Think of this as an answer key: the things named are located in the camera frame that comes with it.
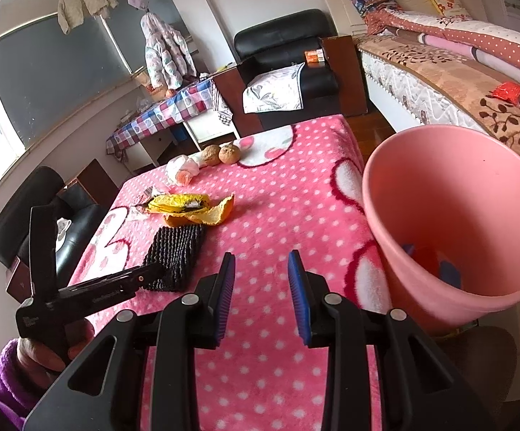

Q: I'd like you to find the white quilted mattress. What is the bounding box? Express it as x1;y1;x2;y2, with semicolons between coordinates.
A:
361;38;489;133

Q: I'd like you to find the black knitted cloth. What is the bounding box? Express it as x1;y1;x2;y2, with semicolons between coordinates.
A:
141;223;207;292

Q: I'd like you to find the white desk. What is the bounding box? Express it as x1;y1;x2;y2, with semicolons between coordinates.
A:
125;112;238;169

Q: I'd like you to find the black leather armchair with white rag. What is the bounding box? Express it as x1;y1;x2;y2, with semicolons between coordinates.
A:
0;157;121;306

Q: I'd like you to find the walnut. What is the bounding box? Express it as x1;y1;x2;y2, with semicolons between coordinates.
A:
201;144;221;167
219;141;242;164

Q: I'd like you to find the red polka-dot rolled quilt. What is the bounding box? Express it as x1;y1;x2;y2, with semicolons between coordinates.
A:
363;6;520;82

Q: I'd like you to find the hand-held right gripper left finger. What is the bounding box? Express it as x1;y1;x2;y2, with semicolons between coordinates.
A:
22;251;236;431

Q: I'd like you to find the yellow floral pillow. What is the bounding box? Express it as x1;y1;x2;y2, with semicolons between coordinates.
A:
428;0;471;21

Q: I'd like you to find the colourful printed pillow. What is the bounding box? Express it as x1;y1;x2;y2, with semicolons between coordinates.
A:
347;0;402;16

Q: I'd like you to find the beige hanging sweater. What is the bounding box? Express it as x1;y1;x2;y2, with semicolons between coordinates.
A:
57;0;119;35

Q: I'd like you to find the pink polka-dot printed blanket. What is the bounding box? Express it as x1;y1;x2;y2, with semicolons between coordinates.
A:
69;114;395;431

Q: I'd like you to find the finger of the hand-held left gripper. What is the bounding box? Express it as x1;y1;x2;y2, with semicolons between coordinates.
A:
58;261;166;308
29;205;58;301

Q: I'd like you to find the red packet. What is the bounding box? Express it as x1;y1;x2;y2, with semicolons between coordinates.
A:
493;82;520;104

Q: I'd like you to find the person's left hand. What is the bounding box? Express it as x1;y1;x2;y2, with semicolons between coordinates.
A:
18;321;95;384

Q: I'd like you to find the black leather armchair with floral cloth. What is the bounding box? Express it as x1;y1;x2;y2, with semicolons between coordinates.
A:
212;8;370;138

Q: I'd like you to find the brown paper bag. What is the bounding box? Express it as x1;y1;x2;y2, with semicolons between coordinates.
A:
134;69;162;97

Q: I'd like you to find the yellow plastic bag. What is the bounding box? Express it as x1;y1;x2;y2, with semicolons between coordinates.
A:
147;193;211;215

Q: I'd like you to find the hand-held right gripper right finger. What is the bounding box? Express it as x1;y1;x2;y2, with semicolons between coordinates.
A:
287;250;480;431

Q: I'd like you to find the small checkered hanging cloth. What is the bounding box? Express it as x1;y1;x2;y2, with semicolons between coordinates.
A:
212;85;234;126

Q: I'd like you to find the white floral puffy jacket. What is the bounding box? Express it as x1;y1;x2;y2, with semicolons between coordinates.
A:
141;11;198;91

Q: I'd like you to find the white red printed plastic bag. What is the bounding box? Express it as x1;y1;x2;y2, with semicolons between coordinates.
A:
167;153;202;186

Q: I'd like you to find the bed with patterned bedding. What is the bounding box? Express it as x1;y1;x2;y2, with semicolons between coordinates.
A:
354;31;520;176

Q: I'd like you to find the person's left forearm purple sleeve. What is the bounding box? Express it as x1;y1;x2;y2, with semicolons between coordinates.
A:
0;339;63;431

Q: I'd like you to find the pink plastic bin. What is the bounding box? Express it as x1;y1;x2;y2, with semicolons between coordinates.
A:
362;125;520;335

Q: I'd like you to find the checkered cloth table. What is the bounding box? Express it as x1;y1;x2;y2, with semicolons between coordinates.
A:
106;83;218;151

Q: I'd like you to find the blue foam fruit net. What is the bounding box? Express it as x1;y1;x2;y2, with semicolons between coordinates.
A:
439;260;462;288

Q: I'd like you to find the white headboard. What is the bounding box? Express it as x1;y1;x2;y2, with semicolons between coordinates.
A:
316;0;485;37

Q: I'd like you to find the yellow foam fruit net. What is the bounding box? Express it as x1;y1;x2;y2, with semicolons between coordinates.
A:
163;194;235;227

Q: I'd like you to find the white floral cloth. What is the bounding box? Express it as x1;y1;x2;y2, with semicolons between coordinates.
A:
242;63;308;114

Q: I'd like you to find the clear plastic packaging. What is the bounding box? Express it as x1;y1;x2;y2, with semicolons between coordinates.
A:
129;184;171;222

